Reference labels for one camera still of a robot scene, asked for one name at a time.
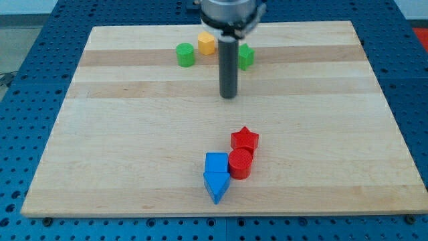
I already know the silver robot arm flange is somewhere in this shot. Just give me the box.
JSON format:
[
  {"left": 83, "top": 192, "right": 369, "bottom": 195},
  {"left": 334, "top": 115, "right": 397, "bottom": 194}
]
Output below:
[{"left": 199, "top": 0, "right": 267, "bottom": 42}]

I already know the blue cube block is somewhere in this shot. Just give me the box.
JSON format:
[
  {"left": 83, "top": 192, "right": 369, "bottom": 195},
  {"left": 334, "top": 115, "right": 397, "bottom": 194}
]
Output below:
[{"left": 205, "top": 152, "right": 228, "bottom": 173}]

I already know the blue triangle block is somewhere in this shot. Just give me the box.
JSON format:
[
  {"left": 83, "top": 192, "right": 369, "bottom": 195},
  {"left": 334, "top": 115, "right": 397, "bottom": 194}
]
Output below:
[{"left": 203, "top": 172, "right": 230, "bottom": 205}]

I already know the red star block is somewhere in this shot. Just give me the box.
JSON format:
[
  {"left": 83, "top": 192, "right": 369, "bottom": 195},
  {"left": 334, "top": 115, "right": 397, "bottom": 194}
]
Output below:
[{"left": 230, "top": 127, "right": 259, "bottom": 155}]

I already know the red cylinder block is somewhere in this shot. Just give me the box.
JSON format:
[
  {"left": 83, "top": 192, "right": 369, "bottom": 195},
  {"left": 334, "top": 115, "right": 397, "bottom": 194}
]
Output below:
[{"left": 228, "top": 148, "right": 253, "bottom": 180}]

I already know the wooden board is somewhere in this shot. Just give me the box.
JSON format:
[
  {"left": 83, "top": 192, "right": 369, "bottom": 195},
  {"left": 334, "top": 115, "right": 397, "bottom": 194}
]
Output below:
[{"left": 21, "top": 21, "right": 427, "bottom": 218}]

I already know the green star block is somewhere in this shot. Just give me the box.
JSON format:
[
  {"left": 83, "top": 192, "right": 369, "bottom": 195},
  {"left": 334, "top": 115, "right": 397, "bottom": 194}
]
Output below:
[{"left": 238, "top": 44, "right": 255, "bottom": 70}]

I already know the green cylinder block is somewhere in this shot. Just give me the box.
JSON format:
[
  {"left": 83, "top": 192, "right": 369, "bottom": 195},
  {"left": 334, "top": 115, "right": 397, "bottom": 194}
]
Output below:
[{"left": 176, "top": 43, "right": 195, "bottom": 68}]

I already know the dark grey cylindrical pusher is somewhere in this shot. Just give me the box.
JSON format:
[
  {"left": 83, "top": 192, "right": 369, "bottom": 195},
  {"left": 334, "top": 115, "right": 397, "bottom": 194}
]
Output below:
[{"left": 218, "top": 40, "right": 239, "bottom": 99}]

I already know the yellow hexagon block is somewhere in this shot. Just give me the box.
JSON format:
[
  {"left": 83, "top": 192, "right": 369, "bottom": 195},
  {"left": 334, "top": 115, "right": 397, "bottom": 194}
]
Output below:
[{"left": 197, "top": 31, "right": 215, "bottom": 56}]

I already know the blue perforated table plate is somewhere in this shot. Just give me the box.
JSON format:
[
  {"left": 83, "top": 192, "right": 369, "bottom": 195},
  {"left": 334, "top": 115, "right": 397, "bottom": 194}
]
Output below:
[{"left": 1, "top": 1, "right": 427, "bottom": 240}]

